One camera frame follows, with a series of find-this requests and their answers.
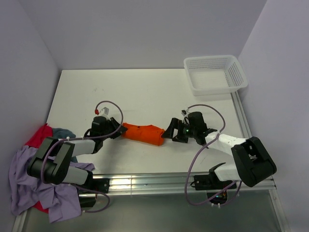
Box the orange t shirt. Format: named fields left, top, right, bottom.
left=122, top=123, right=165, bottom=146

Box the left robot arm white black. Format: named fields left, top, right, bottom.
left=27, top=116, right=127, bottom=193

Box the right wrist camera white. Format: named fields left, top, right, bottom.
left=182, top=108, right=190, bottom=125

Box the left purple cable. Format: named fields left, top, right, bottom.
left=41, top=101, right=124, bottom=213

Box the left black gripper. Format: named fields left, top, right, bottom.
left=101, top=117, right=127, bottom=140

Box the lavender t shirt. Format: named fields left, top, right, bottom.
left=9, top=145, right=82, bottom=223

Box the red t shirt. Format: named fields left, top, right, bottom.
left=25, top=123, right=53, bottom=148

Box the aluminium front rail frame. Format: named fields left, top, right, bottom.
left=13, top=173, right=290, bottom=232

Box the teal blue t shirt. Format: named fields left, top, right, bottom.
left=52, top=127, right=78, bottom=164

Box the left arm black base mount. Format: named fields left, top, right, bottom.
left=77, top=177, right=110, bottom=209

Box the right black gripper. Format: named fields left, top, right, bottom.
left=161, top=117, right=197, bottom=143

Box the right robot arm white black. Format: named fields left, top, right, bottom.
left=161, top=112, right=277, bottom=190

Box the white perforated plastic basket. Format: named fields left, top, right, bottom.
left=183, top=55, right=248, bottom=96

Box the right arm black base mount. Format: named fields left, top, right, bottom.
left=190, top=171, right=233, bottom=205

